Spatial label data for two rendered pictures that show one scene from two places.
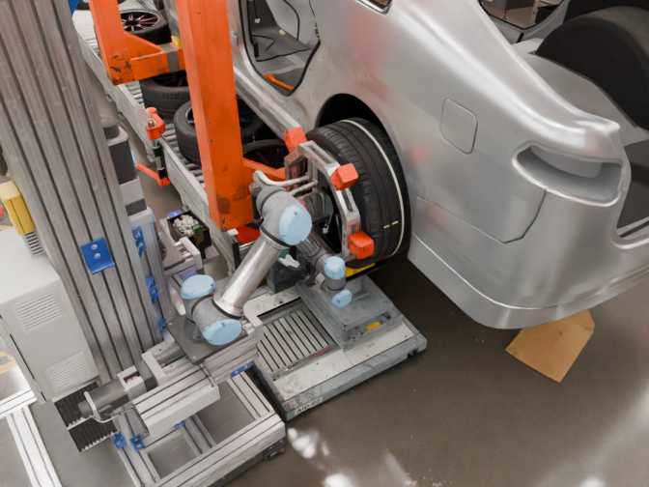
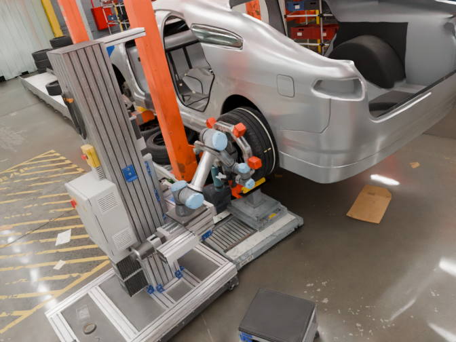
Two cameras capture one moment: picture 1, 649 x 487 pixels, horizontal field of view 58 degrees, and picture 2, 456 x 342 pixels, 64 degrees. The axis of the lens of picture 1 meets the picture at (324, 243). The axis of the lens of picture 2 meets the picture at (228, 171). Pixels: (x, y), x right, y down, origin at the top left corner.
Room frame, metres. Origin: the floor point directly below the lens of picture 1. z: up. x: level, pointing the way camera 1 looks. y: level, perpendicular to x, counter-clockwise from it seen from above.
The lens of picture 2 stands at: (-0.77, 0.09, 2.30)
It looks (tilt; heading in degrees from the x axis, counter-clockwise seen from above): 30 degrees down; 0
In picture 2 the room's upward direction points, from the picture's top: 12 degrees counter-clockwise
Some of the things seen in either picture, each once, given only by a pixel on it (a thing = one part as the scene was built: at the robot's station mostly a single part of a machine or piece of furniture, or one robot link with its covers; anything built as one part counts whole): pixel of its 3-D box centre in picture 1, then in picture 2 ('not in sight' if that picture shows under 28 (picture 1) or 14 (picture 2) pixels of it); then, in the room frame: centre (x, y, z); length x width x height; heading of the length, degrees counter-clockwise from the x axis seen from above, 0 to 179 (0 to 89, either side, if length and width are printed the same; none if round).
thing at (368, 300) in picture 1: (348, 276); (253, 193); (2.18, -0.12, 0.32); 0.40 x 0.30 x 0.28; 31
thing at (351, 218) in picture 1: (320, 206); (230, 153); (2.09, 0.02, 0.85); 0.54 x 0.07 x 0.54; 31
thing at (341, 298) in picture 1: (336, 291); (247, 182); (1.55, -0.05, 0.85); 0.11 x 0.08 x 0.09; 34
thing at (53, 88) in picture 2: not in sight; (60, 86); (8.35, 3.59, 0.39); 0.66 x 0.66 x 0.24
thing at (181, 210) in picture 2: (204, 318); (184, 204); (1.40, 0.43, 0.87); 0.15 x 0.15 x 0.10
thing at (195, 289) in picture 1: (200, 297); (180, 191); (1.40, 0.42, 0.98); 0.13 x 0.12 x 0.14; 33
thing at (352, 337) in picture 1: (347, 301); (256, 209); (2.18, -0.12, 0.13); 0.50 x 0.36 x 0.10; 31
